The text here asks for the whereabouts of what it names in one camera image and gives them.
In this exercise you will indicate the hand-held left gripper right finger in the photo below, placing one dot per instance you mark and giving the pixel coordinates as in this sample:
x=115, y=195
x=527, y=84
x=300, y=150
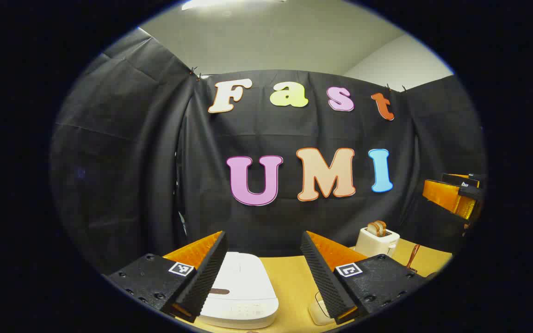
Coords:
x=324, y=282

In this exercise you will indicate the black backdrop cloth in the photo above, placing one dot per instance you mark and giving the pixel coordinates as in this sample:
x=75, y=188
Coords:
x=123, y=175

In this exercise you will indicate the small metal clip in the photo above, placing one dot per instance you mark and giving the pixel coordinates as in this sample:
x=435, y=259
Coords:
x=195, y=73

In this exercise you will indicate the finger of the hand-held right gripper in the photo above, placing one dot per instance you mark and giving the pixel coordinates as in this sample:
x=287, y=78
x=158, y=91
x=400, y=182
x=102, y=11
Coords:
x=447, y=196
x=467, y=179

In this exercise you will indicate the brown wooden spoon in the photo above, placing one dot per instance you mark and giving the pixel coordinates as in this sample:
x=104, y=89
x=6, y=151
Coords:
x=413, y=256

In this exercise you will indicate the white toaster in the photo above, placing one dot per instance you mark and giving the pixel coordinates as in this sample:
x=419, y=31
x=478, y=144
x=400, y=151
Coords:
x=375, y=245

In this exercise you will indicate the brown bread slice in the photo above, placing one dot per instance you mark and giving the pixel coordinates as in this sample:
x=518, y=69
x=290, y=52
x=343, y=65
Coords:
x=382, y=226
x=372, y=229

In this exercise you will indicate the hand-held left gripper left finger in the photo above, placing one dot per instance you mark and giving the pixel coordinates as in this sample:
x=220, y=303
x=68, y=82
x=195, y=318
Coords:
x=204, y=282

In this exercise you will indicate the white rice cooker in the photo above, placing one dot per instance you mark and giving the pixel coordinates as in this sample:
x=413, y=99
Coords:
x=243, y=286

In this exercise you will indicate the clear container of rice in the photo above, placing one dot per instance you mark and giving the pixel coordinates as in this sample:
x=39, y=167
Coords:
x=318, y=312

